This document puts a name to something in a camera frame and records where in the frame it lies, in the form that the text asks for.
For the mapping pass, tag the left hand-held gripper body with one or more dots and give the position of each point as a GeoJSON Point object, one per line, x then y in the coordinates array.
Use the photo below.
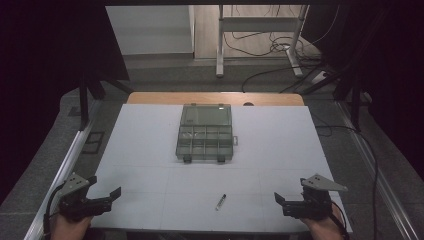
{"type": "Point", "coordinates": [75, 205]}

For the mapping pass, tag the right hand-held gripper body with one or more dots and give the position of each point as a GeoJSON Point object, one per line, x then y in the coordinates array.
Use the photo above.
{"type": "Point", "coordinates": [313, 206]}

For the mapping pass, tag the black curtain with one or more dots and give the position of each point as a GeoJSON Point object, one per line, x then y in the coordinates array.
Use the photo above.
{"type": "Point", "coordinates": [383, 66]}
{"type": "Point", "coordinates": [50, 66]}

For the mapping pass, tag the white panel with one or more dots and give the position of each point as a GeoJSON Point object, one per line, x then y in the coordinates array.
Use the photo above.
{"type": "Point", "coordinates": [150, 30]}

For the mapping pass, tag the black rectangular floor frame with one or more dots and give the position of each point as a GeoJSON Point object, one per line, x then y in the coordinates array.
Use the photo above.
{"type": "Point", "coordinates": [93, 142]}

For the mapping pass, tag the white metal desk frame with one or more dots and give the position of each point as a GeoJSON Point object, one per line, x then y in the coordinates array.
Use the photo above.
{"type": "Point", "coordinates": [256, 24]}

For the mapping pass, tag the black metal stand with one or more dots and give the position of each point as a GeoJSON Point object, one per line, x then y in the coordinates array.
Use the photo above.
{"type": "Point", "coordinates": [83, 103]}
{"type": "Point", "coordinates": [355, 100]}

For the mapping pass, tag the person's left hand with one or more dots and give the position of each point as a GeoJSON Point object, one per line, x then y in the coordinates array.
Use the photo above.
{"type": "Point", "coordinates": [68, 229]}

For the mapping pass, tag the white table cover board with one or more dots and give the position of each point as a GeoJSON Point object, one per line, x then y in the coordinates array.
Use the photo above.
{"type": "Point", "coordinates": [266, 160]}

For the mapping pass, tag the person's right hand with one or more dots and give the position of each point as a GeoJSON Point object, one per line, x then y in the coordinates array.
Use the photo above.
{"type": "Point", "coordinates": [325, 228]}

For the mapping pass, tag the clear green plastic compartment box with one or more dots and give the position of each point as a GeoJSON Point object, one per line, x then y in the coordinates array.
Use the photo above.
{"type": "Point", "coordinates": [205, 133]}

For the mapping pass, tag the aluminium rail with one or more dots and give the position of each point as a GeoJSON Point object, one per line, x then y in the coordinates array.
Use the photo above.
{"type": "Point", "coordinates": [376, 176]}
{"type": "Point", "coordinates": [61, 175]}

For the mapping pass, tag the white power strip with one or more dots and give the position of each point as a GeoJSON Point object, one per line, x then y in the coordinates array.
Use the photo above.
{"type": "Point", "coordinates": [318, 77]}

